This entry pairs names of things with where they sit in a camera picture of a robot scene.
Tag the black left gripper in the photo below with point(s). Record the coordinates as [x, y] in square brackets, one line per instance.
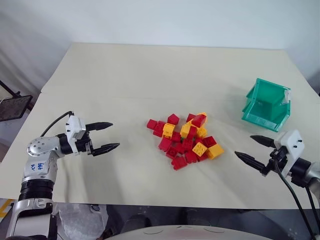
[84, 145]

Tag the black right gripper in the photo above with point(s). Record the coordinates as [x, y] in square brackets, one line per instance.
[275, 160]

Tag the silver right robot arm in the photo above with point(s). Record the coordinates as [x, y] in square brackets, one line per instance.
[303, 172]

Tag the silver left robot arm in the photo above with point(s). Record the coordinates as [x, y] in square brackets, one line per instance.
[40, 170]

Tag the yellow toy building block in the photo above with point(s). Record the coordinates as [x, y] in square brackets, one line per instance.
[202, 132]
[215, 152]
[199, 149]
[203, 114]
[185, 130]
[168, 130]

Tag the green plastic storage bin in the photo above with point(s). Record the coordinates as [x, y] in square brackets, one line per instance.
[265, 110]

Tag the red toy building block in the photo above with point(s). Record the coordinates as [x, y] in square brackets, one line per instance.
[191, 157]
[190, 117]
[180, 148]
[164, 144]
[151, 124]
[173, 119]
[209, 141]
[179, 163]
[158, 129]
[176, 137]
[192, 132]
[172, 152]
[189, 145]

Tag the large red building block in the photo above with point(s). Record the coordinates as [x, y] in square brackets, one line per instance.
[199, 121]

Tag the green plastic toy brick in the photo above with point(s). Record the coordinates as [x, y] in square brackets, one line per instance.
[183, 139]

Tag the clear crumpled plastic bag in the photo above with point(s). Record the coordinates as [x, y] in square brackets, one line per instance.
[77, 220]

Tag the black framed panel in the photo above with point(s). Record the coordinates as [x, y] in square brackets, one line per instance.
[13, 107]

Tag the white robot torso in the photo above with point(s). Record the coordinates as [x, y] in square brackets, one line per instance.
[200, 232]

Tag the black stand leg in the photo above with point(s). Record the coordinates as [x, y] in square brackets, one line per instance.
[10, 88]

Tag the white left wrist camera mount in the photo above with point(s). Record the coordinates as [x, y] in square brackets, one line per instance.
[74, 128]

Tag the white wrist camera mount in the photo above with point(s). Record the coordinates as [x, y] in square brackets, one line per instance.
[74, 128]
[291, 147]

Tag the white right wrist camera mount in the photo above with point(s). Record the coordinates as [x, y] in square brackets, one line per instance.
[291, 147]

